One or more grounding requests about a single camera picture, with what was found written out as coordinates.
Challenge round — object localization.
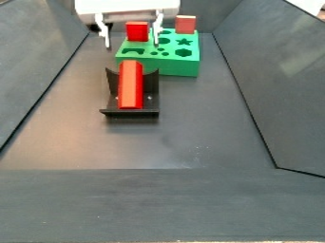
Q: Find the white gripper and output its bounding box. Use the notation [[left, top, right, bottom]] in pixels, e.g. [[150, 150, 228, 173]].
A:
[[75, 0, 181, 48]]

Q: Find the red hexagon prism block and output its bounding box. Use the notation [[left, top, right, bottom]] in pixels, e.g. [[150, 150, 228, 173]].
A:
[[118, 60, 143, 109]]

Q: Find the green shape sorter board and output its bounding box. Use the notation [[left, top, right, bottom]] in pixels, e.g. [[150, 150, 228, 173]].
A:
[[115, 28, 201, 77]]

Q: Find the bright red square block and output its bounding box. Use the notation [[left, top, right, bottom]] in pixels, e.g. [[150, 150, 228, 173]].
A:
[[126, 22, 149, 42]]

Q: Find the salmon red rounded block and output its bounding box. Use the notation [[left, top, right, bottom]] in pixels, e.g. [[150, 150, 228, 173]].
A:
[[175, 15, 197, 34]]

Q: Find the black curved cradle stand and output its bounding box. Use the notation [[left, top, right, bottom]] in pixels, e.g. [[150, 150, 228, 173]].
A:
[[101, 68, 161, 118]]

